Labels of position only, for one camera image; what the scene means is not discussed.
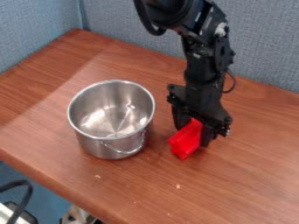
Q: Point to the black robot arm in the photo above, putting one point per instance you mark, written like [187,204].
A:
[201,23]

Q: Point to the metal pot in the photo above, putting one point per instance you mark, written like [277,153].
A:
[110,114]

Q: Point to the red plastic block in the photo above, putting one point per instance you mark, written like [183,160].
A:
[186,140]

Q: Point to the black and white object below table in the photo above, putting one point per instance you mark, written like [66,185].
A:
[20,218]

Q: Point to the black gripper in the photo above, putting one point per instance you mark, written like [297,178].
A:
[198,101]

